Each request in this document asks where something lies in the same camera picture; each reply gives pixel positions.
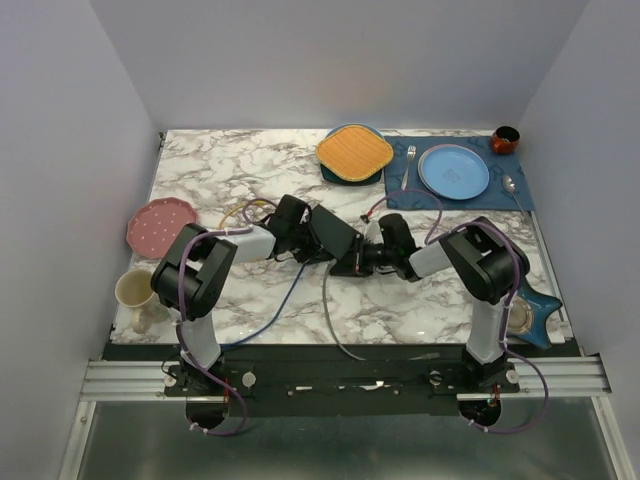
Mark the blue cloth placemat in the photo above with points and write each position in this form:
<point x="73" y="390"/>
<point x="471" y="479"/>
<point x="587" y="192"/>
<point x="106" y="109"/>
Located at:
<point x="417" y="197"/>

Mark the blue star shaped dish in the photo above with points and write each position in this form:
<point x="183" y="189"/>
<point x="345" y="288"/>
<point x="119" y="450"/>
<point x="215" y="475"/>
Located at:
<point x="529" y="315"/>

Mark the pink dotted plate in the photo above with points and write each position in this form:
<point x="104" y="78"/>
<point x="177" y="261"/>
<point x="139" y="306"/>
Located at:
<point x="155" y="226"/>

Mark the red brown small bowl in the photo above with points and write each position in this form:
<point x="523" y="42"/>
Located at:
<point x="504" y="140"/>

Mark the silver spoon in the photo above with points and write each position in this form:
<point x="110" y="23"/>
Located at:
<point x="510" y="187"/>

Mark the blue round plate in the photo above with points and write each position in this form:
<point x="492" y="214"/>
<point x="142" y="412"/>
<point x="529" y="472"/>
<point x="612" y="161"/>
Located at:
<point x="453" y="172"/>

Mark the silver fork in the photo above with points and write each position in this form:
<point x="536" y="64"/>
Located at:
<point x="410" y="156"/>

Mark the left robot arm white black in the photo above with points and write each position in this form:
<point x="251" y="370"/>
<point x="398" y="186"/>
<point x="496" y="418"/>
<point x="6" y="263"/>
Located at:
<point x="191" y="276"/>

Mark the aluminium frame rail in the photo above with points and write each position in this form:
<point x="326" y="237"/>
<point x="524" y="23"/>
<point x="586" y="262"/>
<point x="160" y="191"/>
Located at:
<point x="143" y="381"/>

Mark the black network switch box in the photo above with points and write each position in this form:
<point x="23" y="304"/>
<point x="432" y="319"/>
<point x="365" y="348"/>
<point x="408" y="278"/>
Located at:
<point x="334" y="235"/>

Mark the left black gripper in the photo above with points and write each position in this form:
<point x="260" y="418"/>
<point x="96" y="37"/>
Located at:
<point x="313" y="251"/>

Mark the black mounting base rail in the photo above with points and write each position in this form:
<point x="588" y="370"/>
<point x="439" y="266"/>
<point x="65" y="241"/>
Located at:
<point x="252" y="380"/>

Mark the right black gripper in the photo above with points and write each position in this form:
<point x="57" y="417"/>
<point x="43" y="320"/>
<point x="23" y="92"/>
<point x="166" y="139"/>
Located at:
<point x="353" y="261"/>

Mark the cream ceramic cup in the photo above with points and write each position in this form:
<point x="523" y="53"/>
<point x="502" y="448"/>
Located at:
<point x="133" y="291"/>

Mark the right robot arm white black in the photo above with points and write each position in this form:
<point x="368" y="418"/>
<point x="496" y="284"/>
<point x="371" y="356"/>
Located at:
<point x="488" y="263"/>

